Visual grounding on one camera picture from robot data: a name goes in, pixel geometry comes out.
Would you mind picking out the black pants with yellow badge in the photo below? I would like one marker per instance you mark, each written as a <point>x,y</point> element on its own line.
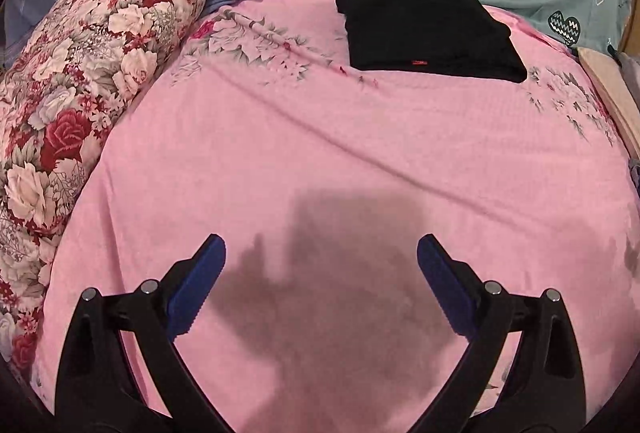
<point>446,37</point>

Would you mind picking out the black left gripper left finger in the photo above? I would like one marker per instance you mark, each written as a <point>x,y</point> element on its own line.
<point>96,390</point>

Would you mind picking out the red white floral quilt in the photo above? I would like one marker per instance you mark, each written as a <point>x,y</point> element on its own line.
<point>78,73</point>

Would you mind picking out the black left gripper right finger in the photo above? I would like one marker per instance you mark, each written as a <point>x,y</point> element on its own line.
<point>545,388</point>

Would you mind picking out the pink floral bed sheet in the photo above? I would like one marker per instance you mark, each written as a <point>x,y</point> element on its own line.
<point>321,185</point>

